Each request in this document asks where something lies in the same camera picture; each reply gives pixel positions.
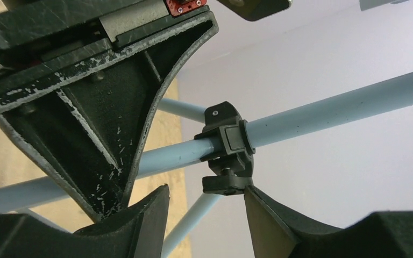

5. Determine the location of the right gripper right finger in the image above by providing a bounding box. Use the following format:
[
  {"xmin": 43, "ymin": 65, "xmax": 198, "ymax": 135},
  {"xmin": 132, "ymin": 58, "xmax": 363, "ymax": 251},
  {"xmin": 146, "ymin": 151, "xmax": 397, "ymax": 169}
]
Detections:
[{"xmin": 244, "ymin": 186, "xmax": 413, "ymax": 257}]

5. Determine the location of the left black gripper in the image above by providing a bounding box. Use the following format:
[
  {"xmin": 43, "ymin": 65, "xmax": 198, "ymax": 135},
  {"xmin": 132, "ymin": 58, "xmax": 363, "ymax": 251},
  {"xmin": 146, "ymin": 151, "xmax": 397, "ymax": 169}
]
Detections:
[{"xmin": 0, "ymin": 1, "xmax": 218, "ymax": 222}]

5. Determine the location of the light blue music stand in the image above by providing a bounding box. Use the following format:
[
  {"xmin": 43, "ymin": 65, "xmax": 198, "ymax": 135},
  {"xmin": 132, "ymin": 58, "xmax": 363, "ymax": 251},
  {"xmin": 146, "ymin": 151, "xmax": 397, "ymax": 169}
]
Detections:
[{"xmin": 0, "ymin": 73, "xmax": 413, "ymax": 257}]

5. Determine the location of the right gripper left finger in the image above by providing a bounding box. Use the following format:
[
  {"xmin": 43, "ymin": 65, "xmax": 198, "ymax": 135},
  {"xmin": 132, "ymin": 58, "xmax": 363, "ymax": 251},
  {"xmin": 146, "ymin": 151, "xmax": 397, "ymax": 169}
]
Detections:
[{"xmin": 0, "ymin": 184, "xmax": 169, "ymax": 257}]

